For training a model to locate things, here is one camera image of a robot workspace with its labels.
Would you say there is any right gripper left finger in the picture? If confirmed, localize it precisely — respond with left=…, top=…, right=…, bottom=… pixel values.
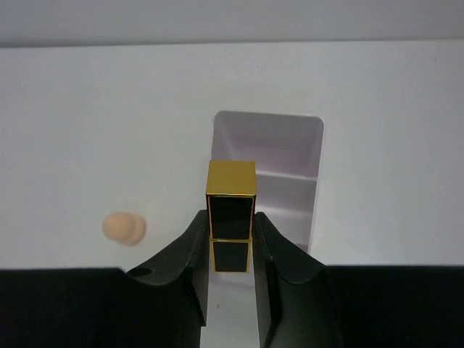
left=127, top=210, right=210, bottom=347

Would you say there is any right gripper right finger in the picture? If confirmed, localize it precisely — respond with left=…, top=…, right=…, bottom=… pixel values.
left=252, top=212, right=343, bottom=347

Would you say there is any black gold lipstick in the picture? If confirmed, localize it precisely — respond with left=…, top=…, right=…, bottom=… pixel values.
left=206, top=159, right=257, bottom=273

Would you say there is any beige makeup sponge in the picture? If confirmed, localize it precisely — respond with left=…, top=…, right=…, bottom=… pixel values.
left=102, top=212, right=146, bottom=246

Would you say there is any clear acrylic organizer box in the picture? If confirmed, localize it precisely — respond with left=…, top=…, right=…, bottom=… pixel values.
left=210, top=110, right=324, bottom=252

